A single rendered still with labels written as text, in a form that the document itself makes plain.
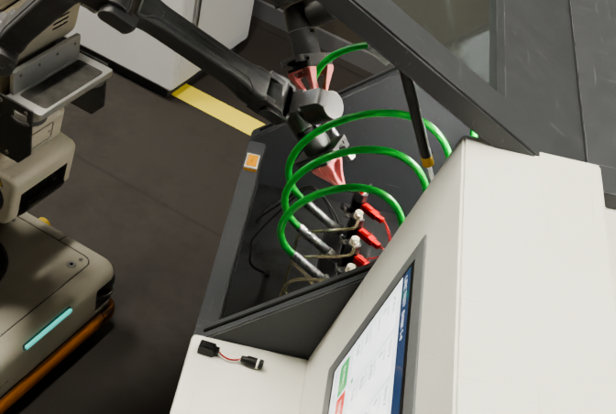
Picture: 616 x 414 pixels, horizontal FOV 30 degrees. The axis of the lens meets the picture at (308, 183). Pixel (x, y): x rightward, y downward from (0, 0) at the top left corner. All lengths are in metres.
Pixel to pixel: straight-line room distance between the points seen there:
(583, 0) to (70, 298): 1.59
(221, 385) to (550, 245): 0.71
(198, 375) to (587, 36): 0.98
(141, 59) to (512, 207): 2.82
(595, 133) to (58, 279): 1.71
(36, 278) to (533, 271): 1.89
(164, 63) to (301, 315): 2.32
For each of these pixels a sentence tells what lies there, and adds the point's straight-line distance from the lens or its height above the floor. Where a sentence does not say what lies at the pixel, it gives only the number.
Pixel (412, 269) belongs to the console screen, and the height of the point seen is 1.42.
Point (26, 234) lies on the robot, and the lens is 3.35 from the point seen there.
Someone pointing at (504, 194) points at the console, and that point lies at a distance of 1.71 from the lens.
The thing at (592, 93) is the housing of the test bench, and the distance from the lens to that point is 2.11.
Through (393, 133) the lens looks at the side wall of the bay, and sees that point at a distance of 2.62.
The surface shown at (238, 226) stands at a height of 0.95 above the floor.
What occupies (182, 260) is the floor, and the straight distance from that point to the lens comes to 3.72.
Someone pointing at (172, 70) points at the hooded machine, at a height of 0.16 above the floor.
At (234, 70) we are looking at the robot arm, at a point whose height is 1.36.
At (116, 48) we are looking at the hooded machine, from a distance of 4.41.
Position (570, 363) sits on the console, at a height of 1.55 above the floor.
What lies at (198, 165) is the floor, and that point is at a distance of 4.10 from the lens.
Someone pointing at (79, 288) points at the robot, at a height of 0.27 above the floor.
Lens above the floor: 2.55
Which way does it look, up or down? 38 degrees down
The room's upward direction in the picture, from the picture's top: 14 degrees clockwise
